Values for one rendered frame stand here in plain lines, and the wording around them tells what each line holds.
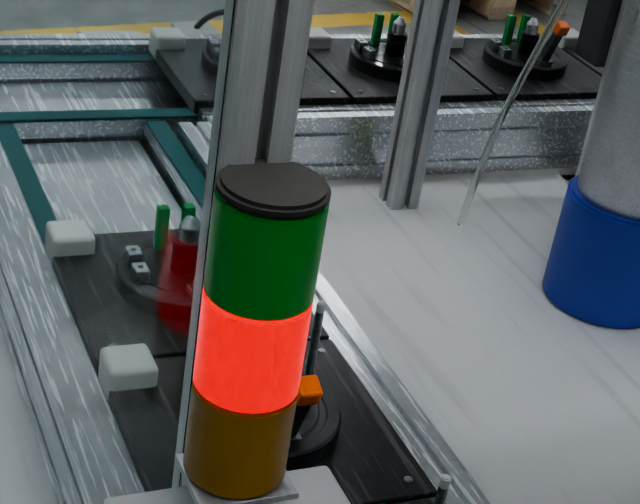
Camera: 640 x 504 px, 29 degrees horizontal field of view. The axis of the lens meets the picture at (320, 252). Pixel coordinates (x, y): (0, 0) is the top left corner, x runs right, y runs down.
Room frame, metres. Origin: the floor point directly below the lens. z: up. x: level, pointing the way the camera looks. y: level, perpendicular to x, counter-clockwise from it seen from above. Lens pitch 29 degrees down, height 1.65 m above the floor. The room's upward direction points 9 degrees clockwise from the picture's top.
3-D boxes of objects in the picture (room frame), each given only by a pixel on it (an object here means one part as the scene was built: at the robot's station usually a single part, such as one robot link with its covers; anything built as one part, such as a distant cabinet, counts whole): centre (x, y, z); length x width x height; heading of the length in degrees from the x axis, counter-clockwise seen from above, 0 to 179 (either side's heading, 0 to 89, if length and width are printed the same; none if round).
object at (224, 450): (0.48, 0.02, 1.28); 0.05 x 0.05 x 0.05
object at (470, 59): (2.00, -0.28, 1.01); 0.24 x 0.24 x 0.13; 27
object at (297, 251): (0.48, 0.02, 1.38); 0.05 x 0.05 x 0.05
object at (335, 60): (1.89, -0.06, 1.01); 0.24 x 0.24 x 0.13; 27
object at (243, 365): (0.48, 0.02, 1.33); 0.05 x 0.05 x 0.05
